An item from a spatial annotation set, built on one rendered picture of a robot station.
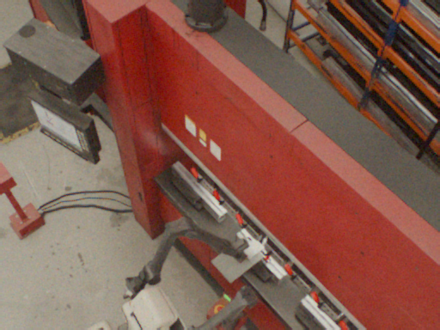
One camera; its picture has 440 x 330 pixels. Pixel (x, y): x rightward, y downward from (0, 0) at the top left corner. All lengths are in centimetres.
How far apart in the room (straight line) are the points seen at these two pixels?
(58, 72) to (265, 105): 118
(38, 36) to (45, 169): 205
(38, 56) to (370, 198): 185
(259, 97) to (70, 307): 262
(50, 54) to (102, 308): 208
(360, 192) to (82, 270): 284
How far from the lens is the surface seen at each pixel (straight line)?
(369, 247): 233
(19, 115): 544
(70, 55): 303
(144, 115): 321
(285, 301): 340
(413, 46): 439
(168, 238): 280
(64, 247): 460
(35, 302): 448
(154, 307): 282
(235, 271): 330
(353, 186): 212
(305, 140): 219
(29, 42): 316
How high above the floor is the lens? 406
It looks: 62 degrees down
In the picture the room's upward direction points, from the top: 6 degrees counter-clockwise
